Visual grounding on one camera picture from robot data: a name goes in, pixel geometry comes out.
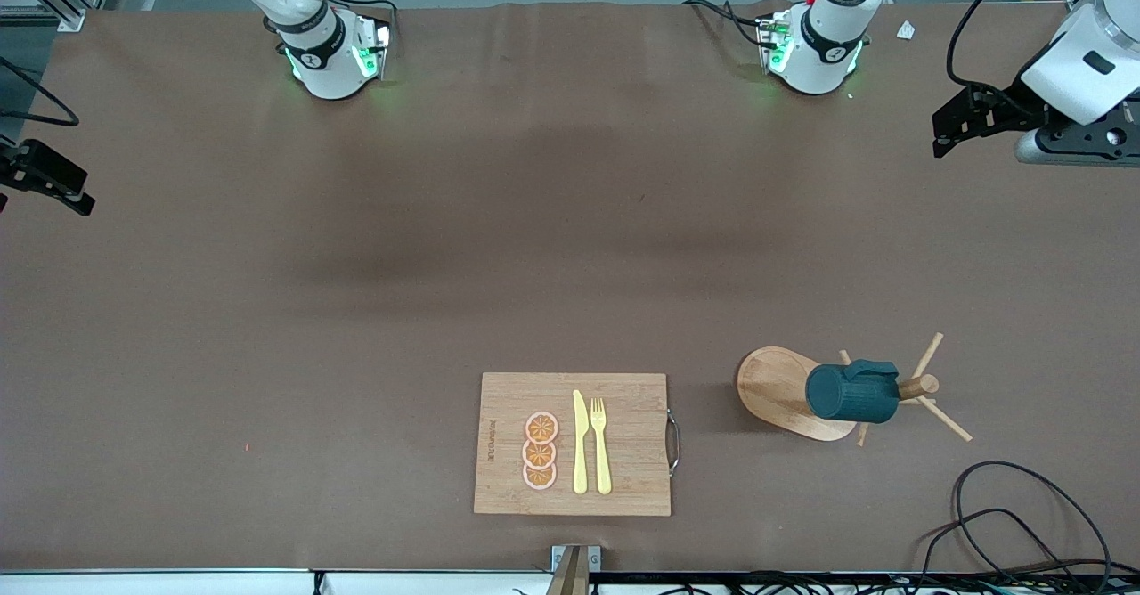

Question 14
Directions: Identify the bamboo cutting board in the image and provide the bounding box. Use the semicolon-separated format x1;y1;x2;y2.
473;372;682;518

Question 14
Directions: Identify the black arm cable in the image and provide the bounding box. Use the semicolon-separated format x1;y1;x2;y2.
945;0;1061;102
0;56;80;127

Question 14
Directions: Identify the wooden mug tree stand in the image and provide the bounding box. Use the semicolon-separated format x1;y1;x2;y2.
736;332;973;447

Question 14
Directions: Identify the teal cup with handle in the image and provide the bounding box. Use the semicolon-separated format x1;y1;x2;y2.
805;359;900;425

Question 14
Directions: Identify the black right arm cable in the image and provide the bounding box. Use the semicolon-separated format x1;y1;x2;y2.
0;56;80;127

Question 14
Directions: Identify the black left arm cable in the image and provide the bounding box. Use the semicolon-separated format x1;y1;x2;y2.
945;0;1061;102

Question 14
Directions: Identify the black looped cable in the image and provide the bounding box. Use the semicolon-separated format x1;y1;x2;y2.
953;461;1114;595
917;508;1070;595

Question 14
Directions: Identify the table cover sheet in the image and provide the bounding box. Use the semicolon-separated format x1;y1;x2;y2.
0;0;1140;574

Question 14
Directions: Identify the yellow plastic fork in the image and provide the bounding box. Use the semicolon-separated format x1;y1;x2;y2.
590;397;614;496

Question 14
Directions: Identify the metal bracket with brown post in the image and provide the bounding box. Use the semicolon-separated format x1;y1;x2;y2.
545;544;602;595

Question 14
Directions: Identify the yellow plastic knife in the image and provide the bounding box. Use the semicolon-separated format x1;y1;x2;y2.
572;389;590;495

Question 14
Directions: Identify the white table edge rail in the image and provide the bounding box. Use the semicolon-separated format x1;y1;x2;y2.
0;568;553;595

